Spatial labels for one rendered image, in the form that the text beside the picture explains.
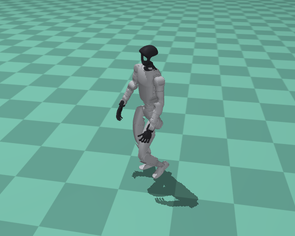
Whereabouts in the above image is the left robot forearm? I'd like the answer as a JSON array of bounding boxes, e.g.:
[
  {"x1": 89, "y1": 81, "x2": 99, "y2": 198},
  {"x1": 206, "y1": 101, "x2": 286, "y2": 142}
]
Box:
[{"x1": 148, "y1": 102, "x2": 163, "y2": 131}]

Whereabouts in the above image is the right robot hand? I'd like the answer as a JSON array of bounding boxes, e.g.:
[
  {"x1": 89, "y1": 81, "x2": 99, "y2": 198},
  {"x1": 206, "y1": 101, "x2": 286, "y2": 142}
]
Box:
[{"x1": 116, "y1": 100, "x2": 125, "y2": 121}]

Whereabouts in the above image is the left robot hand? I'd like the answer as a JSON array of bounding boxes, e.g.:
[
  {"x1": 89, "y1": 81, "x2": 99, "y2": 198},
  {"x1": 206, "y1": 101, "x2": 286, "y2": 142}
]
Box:
[{"x1": 138, "y1": 124, "x2": 153, "y2": 143}]

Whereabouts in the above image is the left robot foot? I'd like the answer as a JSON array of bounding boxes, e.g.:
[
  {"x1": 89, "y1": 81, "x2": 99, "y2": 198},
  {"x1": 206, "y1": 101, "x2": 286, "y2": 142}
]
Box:
[{"x1": 152, "y1": 161, "x2": 169, "y2": 179}]

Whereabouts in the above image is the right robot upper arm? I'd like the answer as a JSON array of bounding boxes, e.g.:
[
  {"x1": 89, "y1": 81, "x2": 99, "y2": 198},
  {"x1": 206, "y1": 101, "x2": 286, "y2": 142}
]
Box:
[{"x1": 128, "y1": 63, "x2": 142, "y2": 90}]

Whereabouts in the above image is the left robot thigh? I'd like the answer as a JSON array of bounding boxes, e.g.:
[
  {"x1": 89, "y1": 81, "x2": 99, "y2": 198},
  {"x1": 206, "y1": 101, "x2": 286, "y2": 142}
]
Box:
[{"x1": 138, "y1": 117, "x2": 163, "y2": 162}]

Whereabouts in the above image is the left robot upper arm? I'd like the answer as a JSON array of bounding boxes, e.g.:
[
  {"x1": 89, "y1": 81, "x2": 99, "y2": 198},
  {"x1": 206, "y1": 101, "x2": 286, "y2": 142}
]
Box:
[{"x1": 153, "y1": 74, "x2": 165, "y2": 107}]

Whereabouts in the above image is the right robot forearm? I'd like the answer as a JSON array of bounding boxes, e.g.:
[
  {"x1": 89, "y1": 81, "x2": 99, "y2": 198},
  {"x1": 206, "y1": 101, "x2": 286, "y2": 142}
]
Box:
[{"x1": 120, "y1": 86, "x2": 134, "y2": 105}]

